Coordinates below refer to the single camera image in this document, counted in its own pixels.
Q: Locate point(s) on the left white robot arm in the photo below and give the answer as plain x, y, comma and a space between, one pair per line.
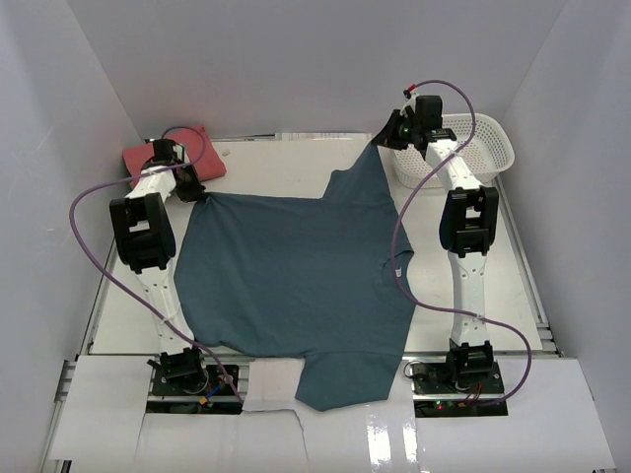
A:
145, 243

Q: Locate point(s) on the white plastic laundry basket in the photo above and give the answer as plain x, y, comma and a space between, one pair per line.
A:
489, 153

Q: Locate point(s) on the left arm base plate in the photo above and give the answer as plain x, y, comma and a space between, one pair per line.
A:
195, 394

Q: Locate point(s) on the blue t shirt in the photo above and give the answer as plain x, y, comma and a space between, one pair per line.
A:
315, 279

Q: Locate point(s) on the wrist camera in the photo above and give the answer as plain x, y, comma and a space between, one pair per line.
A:
413, 107
167, 152

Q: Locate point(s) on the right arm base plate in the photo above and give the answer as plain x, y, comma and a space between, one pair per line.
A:
443, 389

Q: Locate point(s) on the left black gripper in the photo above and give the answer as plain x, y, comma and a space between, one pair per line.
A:
196, 191

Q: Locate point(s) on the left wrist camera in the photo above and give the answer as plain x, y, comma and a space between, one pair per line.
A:
167, 152

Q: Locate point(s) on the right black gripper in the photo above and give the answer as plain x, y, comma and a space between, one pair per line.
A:
387, 137

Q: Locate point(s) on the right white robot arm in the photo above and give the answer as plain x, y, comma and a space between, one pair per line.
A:
466, 232

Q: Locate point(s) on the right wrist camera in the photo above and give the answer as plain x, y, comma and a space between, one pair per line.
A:
413, 107

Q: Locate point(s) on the folded red t shirt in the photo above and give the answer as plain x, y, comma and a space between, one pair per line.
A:
198, 148

